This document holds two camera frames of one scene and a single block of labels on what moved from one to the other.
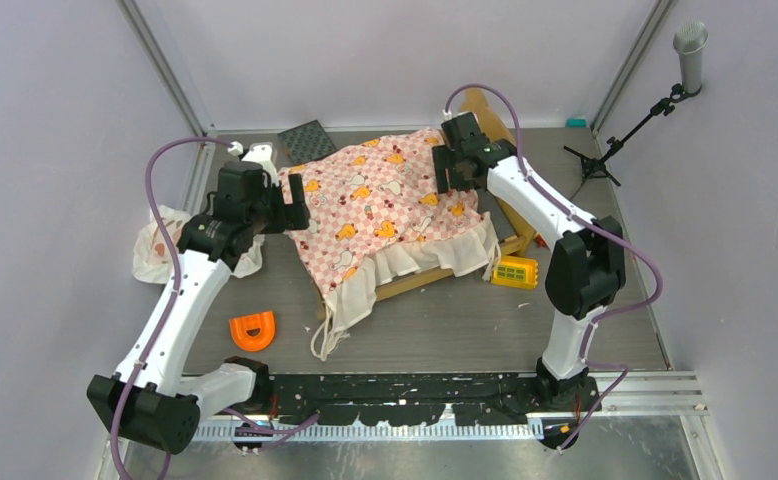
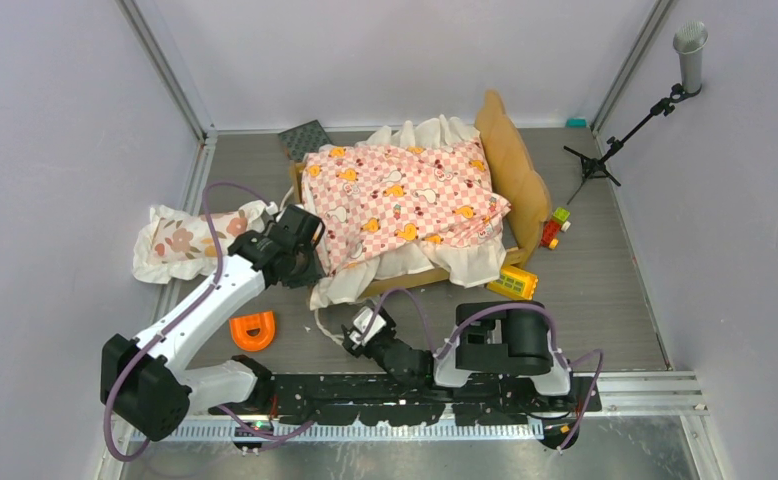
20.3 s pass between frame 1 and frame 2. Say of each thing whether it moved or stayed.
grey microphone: stayed
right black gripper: moved
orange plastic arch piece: stayed
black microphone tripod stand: stayed
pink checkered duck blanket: moved
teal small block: stayed
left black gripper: moved
